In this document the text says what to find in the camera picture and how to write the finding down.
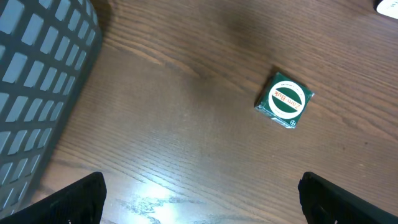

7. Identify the white barcode scanner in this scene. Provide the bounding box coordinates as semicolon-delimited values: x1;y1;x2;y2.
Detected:
375;0;398;19

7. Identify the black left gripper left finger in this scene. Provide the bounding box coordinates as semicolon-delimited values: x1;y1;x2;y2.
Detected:
1;172;107;224

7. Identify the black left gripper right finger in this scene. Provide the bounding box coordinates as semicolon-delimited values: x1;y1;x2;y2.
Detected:
298;172;397;224

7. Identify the green Zam-Buk box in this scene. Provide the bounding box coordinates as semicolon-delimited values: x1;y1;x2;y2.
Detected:
254;72;314;129

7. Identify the grey plastic basket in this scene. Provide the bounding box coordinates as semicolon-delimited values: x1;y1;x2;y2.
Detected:
1;0;102;217

